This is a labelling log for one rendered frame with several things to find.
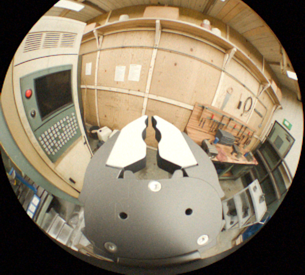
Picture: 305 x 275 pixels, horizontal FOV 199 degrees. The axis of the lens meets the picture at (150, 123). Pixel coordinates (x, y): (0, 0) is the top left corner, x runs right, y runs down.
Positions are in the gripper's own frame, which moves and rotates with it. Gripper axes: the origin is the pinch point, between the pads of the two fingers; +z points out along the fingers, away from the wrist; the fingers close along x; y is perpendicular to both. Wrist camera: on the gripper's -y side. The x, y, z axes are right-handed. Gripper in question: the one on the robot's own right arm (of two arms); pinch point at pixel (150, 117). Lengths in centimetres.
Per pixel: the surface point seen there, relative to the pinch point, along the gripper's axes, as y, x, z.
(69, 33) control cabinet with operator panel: -50, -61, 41
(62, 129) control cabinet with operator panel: 27, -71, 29
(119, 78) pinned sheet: 2, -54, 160
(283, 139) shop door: 23, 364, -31
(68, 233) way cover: 79, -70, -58
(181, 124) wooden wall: 81, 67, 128
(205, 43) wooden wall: -79, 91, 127
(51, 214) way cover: 73, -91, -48
